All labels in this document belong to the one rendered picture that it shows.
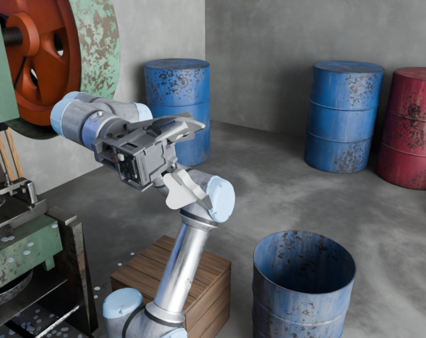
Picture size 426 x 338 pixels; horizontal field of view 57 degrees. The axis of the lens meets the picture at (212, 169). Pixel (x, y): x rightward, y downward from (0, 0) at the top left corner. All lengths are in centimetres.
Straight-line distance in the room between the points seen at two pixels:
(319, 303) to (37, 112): 136
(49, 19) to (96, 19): 24
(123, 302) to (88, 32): 87
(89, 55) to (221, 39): 328
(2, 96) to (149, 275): 93
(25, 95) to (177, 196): 136
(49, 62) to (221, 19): 312
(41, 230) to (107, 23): 82
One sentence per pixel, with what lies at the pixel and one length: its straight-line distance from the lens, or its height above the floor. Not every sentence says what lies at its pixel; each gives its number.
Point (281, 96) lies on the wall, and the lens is 438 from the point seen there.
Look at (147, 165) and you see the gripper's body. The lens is 62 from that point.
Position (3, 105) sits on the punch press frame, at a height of 112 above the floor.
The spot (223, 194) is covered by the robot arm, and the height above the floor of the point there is 100.
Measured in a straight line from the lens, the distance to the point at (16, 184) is 185.
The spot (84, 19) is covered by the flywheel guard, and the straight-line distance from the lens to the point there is 145.
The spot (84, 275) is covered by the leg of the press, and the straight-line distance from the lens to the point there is 187.
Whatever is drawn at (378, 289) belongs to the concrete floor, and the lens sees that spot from 244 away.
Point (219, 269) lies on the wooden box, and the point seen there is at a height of 35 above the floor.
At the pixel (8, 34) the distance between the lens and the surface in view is 173.
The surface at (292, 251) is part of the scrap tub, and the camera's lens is 195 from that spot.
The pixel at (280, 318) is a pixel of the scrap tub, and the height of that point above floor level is 32.
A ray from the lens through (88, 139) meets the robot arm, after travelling 71.
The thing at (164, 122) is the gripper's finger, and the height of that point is 132.
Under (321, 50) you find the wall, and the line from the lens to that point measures 415.
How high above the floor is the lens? 151
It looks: 25 degrees down
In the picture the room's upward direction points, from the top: straight up
